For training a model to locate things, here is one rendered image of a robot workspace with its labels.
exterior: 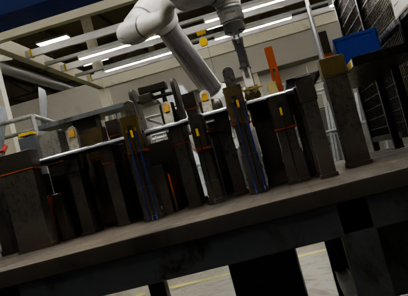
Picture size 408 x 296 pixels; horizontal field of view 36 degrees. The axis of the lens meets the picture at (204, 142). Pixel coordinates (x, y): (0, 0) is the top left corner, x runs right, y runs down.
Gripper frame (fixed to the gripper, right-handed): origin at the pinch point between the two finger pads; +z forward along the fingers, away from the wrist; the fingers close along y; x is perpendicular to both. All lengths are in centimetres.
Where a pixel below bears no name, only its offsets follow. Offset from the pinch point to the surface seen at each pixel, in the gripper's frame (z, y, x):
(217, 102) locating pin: 5.6, 1.3, -12.4
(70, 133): 0, -13, -71
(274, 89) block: 5.1, -11.0, 8.1
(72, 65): -225, -865, -303
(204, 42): -197, -860, -61
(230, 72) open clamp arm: -0.7, 18.0, -4.9
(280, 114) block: 17.1, 24.0, 7.0
